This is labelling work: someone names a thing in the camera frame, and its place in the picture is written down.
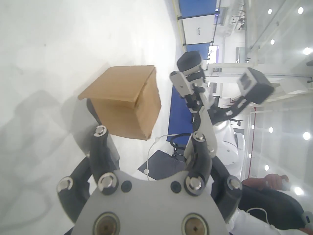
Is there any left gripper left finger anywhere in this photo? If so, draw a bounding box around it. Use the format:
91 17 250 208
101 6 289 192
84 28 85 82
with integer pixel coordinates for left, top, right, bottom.
57 98 121 224

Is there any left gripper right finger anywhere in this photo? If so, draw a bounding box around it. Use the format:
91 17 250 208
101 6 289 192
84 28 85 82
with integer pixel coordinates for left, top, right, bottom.
184 104 243 223

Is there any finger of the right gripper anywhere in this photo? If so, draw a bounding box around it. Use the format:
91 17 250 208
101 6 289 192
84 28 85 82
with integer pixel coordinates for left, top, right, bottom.
177 51 205 81
170 71 206 113

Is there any small brown carton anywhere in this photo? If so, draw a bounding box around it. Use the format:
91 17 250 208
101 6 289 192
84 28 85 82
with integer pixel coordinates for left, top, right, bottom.
78 65 162 140

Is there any white partition panel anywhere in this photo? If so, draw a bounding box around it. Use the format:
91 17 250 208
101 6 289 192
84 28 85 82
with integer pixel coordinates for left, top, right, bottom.
182 16 217 45

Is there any person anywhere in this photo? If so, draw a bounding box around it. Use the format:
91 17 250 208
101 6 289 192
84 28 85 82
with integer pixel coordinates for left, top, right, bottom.
230 174 313 235

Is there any thin white cable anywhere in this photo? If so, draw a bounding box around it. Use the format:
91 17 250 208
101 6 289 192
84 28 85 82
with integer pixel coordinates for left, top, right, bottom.
144 133 193 181

